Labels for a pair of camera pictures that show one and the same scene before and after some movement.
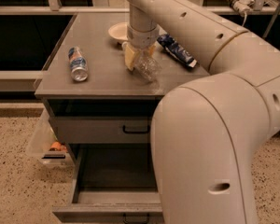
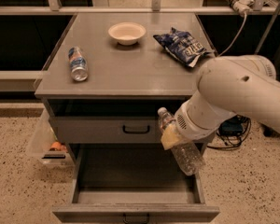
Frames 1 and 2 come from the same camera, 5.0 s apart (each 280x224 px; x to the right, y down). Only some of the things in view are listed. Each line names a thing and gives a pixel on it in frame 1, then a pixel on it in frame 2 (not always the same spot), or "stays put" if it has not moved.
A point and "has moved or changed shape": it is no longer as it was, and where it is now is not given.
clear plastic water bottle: (147, 66) has moved or changed shape
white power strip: (241, 3) stays put
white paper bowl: (119, 32) stays put
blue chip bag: (176, 50) stays put
